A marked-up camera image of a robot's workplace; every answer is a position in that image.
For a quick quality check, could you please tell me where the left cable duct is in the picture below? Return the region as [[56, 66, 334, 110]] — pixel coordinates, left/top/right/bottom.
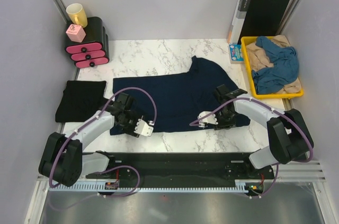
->
[[49, 180, 119, 192]]

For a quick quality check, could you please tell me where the beige t shirt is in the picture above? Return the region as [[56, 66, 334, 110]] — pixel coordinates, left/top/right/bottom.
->
[[246, 35, 302, 95]]

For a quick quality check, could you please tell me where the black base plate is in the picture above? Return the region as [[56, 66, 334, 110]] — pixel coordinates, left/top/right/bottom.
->
[[87, 153, 274, 189]]

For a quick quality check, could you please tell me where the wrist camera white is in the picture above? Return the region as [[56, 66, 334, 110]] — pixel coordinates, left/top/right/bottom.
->
[[134, 119, 154, 137], [198, 111, 218, 128]]

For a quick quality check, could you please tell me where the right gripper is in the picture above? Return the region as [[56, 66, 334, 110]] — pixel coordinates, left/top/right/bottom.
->
[[209, 108, 236, 131]]

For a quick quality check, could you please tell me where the yellow plastic bin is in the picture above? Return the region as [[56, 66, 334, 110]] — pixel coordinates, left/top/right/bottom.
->
[[240, 37, 304, 99]]

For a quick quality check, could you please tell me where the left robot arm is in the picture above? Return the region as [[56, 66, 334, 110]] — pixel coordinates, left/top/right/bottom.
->
[[38, 93, 153, 186]]

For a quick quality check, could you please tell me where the yellow mug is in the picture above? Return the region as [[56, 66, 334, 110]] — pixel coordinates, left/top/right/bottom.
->
[[66, 3, 88, 28]]

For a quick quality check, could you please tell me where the navy blue t shirt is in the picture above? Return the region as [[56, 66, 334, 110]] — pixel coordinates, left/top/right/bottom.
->
[[113, 56, 238, 133]]

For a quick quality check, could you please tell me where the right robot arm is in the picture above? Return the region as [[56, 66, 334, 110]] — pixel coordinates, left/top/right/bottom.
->
[[213, 85, 314, 178]]

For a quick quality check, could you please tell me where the folded black t shirt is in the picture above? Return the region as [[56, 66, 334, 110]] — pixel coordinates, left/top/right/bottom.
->
[[55, 80, 107, 123]]

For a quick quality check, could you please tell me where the aluminium rail frame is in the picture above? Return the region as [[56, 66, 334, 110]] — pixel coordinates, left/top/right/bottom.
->
[[23, 96, 327, 224]]

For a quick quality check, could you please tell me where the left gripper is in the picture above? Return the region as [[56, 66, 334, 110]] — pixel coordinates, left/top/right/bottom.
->
[[118, 110, 146, 138]]

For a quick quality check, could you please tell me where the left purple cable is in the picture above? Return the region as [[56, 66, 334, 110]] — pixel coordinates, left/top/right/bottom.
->
[[47, 87, 158, 211]]

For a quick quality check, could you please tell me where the black pink drawer unit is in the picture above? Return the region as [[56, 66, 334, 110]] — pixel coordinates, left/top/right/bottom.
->
[[64, 16, 110, 69]]

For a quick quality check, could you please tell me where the right cable duct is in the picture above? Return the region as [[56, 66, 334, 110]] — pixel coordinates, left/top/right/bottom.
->
[[235, 180, 265, 194]]

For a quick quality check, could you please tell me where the pink cube box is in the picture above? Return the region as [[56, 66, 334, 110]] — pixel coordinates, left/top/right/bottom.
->
[[66, 24, 86, 43]]

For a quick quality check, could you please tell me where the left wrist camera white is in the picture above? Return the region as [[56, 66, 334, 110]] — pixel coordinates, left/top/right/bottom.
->
[[134, 119, 154, 137]]

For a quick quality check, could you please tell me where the black orange folder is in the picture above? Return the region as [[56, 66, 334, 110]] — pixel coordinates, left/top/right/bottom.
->
[[227, 0, 290, 44]]

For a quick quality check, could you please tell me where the blue small book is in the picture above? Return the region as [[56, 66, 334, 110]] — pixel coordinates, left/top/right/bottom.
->
[[229, 44, 244, 64]]

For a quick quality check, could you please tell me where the cable duct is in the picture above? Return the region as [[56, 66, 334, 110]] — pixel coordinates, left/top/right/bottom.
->
[[49, 180, 119, 192], [235, 180, 265, 194]]

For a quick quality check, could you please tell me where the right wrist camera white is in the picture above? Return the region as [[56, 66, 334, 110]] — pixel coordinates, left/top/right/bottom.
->
[[198, 111, 218, 128]]

